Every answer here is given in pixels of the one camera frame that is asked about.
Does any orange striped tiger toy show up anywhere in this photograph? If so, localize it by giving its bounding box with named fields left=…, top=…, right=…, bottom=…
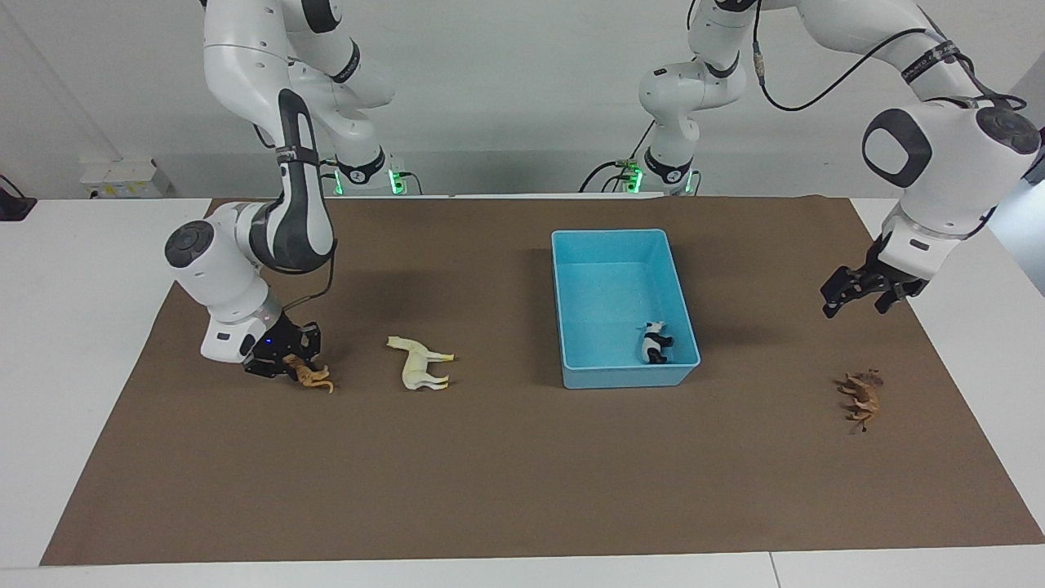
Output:
left=282, top=354, right=336, bottom=394

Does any brown lion toy figure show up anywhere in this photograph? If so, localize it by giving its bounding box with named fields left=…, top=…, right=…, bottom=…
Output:
left=837, top=369, right=885, bottom=434

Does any black and white panda toy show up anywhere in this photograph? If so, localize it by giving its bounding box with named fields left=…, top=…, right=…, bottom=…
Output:
left=638, top=321, right=675, bottom=365

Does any light blue plastic storage box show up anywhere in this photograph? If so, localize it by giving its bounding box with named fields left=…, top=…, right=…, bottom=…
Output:
left=551, top=229, right=701, bottom=390

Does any brown paper table mat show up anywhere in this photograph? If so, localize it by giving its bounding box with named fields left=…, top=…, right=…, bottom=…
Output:
left=41, top=194, right=1045, bottom=567

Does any black device on table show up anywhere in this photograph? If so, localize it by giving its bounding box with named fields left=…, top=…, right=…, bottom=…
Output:
left=0, top=174, right=38, bottom=222

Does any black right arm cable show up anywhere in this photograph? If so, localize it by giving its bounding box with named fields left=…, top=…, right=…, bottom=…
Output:
left=282, top=237, right=338, bottom=313

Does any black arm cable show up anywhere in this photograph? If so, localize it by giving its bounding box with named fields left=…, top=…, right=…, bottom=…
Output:
left=282, top=237, right=338, bottom=313
left=751, top=0, right=1026, bottom=114

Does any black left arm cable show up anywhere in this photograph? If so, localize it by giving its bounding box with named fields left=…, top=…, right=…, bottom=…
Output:
left=751, top=0, right=1026, bottom=114

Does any black left base cable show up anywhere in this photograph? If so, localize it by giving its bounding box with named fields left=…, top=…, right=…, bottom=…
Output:
left=579, top=121, right=656, bottom=194

